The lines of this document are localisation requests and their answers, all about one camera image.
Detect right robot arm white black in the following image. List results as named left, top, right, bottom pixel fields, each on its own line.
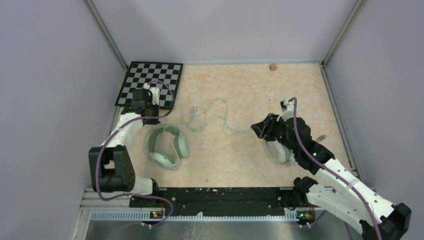
left=250, top=113, right=412, bottom=240

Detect mint green headphones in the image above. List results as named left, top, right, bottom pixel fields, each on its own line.
left=145, top=123, right=191, bottom=170

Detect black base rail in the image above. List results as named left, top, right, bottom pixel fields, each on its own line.
left=129, top=187, right=317, bottom=218

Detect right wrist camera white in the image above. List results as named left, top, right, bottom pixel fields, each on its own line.
left=279, top=98, right=295, bottom=121

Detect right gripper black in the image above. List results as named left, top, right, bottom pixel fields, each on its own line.
left=251, top=113, right=299, bottom=154

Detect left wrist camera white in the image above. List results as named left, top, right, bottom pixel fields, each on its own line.
left=142, top=83, right=161, bottom=106

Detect small wooden cube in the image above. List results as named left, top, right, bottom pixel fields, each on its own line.
left=269, top=63, right=277, bottom=71

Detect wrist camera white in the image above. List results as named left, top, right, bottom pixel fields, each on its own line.
left=142, top=83, right=161, bottom=106
left=279, top=98, right=295, bottom=121

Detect white gaming headphones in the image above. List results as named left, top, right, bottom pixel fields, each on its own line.
left=266, top=140, right=295, bottom=164

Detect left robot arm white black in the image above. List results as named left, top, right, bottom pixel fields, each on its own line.
left=88, top=87, right=161, bottom=207

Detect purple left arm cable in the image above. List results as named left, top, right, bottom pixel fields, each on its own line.
left=95, top=80, right=175, bottom=229

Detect mint green cable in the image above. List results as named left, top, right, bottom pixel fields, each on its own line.
left=185, top=97, right=258, bottom=137

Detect black white checkerboard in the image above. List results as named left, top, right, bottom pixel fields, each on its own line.
left=115, top=61, right=184, bottom=110

